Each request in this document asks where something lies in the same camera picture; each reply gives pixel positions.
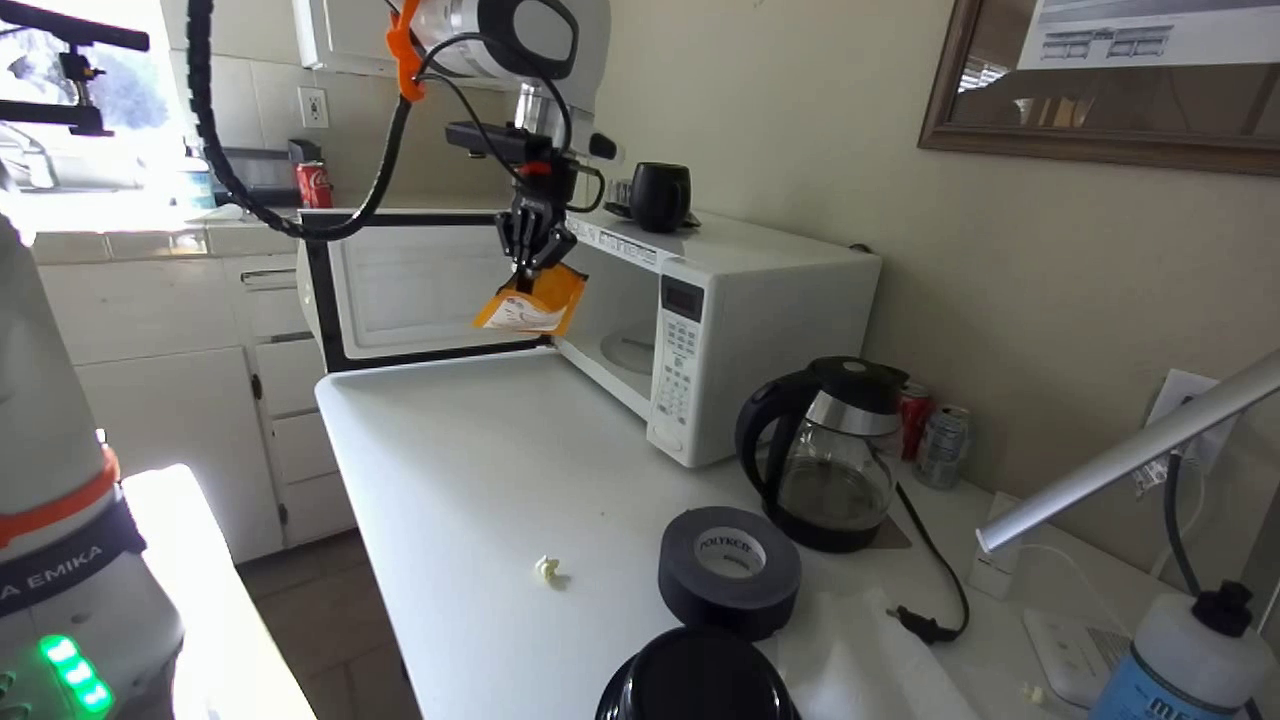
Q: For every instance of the black mug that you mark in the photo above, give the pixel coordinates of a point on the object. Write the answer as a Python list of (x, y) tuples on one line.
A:
[(661, 197)]

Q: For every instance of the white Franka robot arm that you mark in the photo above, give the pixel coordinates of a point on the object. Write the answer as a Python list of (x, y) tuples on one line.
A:
[(52, 441)]

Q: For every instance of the white microwave oven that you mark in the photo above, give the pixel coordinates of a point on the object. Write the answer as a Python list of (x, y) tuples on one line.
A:
[(761, 304)]

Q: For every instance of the white wall outlet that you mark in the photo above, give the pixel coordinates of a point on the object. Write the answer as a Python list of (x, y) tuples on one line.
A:
[(1186, 407)]

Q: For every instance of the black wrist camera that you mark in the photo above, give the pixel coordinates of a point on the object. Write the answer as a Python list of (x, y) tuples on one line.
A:
[(484, 137)]

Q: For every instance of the red drink can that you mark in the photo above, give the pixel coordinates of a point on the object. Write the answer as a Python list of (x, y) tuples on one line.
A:
[(912, 424)]

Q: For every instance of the black stereo camera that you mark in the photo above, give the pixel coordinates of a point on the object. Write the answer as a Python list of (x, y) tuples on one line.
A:
[(66, 27)]

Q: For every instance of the white light switch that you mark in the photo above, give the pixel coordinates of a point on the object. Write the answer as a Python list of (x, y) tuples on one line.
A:
[(313, 110)]

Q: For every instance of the red bottle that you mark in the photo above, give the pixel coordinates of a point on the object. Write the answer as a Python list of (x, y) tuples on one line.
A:
[(313, 173)]

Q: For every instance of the white microwave door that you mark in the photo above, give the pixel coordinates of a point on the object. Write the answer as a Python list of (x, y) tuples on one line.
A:
[(413, 287)]

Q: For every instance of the black camera boom stand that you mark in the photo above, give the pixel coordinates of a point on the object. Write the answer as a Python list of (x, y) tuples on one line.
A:
[(60, 106)]

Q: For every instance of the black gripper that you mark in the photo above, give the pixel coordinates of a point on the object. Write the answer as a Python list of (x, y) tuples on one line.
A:
[(537, 230)]

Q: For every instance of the black tape roll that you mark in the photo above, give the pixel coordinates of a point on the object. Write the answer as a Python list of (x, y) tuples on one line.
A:
[(731, 571)]

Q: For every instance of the blue water bottle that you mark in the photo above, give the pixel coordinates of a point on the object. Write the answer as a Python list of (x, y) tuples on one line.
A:
[(1182, 665)]

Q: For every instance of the white power adapter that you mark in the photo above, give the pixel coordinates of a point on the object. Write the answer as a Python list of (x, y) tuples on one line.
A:
[(1065, 654)]

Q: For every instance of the glass microwave turntable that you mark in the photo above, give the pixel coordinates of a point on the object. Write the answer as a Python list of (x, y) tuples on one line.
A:
[(627, 354)]

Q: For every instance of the white metal rod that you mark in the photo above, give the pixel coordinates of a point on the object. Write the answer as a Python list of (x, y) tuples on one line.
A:
[(1134, 452)]

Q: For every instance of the glass electric kettle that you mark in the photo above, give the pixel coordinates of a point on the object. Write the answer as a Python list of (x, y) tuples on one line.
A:
[(826, 461)]

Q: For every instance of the white drawer cabinet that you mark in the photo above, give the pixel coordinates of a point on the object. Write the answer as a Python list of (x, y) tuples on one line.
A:
[(202, 387)]

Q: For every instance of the brown framed picture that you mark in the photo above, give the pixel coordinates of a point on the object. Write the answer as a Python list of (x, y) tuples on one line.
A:
[(1134, 115)]

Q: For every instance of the silver drink can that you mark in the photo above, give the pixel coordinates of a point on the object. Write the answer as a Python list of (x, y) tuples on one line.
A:
[(946, 446)]

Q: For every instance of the small white scrap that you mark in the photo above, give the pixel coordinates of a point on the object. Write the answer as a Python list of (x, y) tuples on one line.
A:
[(551, 571)]

